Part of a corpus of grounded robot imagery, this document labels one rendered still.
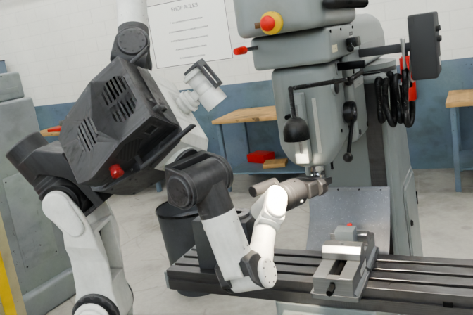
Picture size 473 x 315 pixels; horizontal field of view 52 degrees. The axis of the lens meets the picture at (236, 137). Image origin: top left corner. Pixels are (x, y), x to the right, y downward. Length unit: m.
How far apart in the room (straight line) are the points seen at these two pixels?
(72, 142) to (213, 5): 5.22
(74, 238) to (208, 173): 0.46
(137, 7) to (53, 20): 6.60
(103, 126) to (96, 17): 6.33
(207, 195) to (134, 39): 0.48
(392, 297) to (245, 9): 0.96
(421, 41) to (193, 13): 5.08
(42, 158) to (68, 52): 6.54
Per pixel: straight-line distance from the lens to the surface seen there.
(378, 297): 1.63
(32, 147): 1.46
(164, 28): 6.80
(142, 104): 1.14
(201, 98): 1.29
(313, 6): 1.32
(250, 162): 6.10
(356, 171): 1.98
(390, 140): 1.95
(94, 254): 1.45
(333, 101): 1.49
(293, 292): 1.69
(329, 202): 2.01
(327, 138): 1.49
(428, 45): 1.68
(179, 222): 3.41
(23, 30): 8.54
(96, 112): 1.23
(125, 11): 1.49
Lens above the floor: 1.73
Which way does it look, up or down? 11 degrees down
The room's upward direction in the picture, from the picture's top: 9 degrees counter-clockwise
